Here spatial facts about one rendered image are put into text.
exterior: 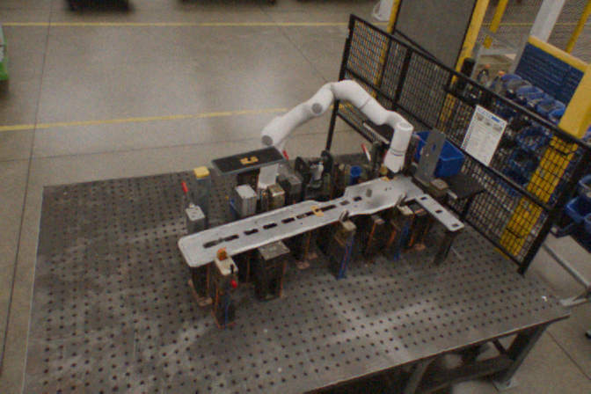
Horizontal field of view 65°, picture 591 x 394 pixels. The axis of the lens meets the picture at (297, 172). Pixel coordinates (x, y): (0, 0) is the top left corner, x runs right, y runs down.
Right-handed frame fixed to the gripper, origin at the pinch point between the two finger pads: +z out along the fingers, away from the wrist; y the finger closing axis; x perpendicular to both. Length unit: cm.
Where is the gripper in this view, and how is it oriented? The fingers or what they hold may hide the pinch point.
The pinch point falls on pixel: (390, 175)
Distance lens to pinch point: 260.9
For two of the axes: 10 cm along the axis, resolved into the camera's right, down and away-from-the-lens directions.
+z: -1.2, 8.0, 5.8
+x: 8.5, -2.2, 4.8
